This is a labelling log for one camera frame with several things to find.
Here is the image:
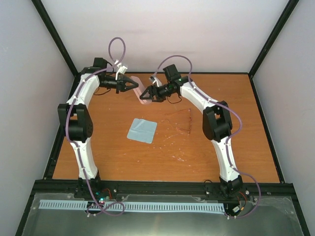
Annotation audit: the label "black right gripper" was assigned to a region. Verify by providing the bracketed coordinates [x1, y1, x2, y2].
[140, 82, 173, 103]

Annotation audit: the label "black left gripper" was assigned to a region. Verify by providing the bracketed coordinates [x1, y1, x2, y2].
[98, 74, 138, 94]

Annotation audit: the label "light blue cleaning cloth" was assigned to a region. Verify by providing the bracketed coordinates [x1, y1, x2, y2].
[127, 118, 157, 144]

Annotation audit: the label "thin brown frame glasses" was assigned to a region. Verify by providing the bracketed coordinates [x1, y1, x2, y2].
[161, 108, 192, 135]

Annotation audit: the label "pink glasses case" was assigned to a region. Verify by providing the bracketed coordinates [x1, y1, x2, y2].
[130, 76, 152, 105]

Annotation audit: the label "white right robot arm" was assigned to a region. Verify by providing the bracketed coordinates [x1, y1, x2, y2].
[139, 64, 243, 198]

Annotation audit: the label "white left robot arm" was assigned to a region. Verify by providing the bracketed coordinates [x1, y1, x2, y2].
[58, 58, 138, 198]

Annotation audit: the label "clear acrylic cover sheet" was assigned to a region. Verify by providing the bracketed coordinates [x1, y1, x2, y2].
[20, 194, 303, 236]

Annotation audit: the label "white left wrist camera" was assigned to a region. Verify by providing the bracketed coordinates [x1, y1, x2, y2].
[115, 62, 127, 80]

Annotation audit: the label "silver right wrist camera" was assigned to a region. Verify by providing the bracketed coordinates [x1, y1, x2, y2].
[149, 76, 162, 87]

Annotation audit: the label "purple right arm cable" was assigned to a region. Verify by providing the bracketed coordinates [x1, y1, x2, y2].
[154, 54, 262, 219]

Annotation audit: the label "black frame post left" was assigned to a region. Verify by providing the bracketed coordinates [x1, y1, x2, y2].
[31, 0, 78, 77]

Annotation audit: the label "black frame post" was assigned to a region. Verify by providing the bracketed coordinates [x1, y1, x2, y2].
[248, 0, 299, 79]
[31, 0, 78, 77]

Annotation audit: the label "light blue cable duct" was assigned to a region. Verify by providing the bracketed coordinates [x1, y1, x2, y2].
[38, 200, 225, 214]

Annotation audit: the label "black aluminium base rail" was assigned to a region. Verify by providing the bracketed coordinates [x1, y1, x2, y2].
[33, 179, 296, 204]

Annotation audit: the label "black frame post right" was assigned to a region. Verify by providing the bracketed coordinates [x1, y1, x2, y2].
[248, 0, 299, 79]

